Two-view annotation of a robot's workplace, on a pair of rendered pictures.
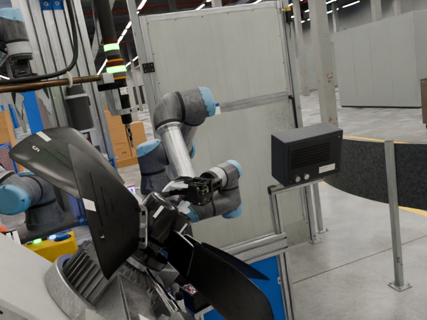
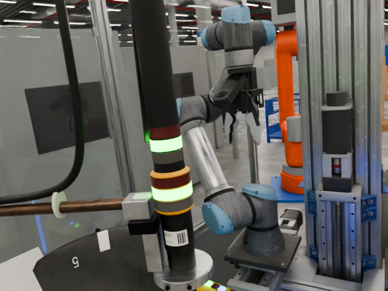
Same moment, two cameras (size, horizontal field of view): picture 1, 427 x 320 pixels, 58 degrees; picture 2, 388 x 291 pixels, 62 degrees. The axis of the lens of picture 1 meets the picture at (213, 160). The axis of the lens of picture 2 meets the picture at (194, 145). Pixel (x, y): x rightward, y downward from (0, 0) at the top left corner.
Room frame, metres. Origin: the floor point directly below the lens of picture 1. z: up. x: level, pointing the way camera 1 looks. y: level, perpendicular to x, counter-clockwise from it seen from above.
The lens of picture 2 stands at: (0.81, -0.12, 1.67)
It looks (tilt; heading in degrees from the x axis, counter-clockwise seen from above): 12 degrees down; 60
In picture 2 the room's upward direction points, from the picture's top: 7 degrees counter-clockwise
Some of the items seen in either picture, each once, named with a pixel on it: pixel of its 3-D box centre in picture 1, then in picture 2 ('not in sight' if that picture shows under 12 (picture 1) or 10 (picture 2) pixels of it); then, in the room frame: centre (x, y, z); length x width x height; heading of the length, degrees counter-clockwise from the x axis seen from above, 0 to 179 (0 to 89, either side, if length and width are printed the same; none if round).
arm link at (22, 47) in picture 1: (18, 50); (238, 60); (1.38, 0.59, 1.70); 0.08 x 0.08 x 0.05
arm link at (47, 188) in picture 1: (35, 185); (258, 203); (1.52, 0.72, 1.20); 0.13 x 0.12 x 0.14; 173
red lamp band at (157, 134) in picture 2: (110, 42); (164, 130); (0.95, 0.19, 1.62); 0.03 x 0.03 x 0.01
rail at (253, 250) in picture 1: (177, 274); not in sight; (1.32, 0.20, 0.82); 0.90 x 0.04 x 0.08; 107
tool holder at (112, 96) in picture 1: (118, 93); (170, 235); (0.94, 0.20, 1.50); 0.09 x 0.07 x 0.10; 142
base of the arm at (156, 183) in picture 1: (154, 179); not in sight; (1.77, 0.29, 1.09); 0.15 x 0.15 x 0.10
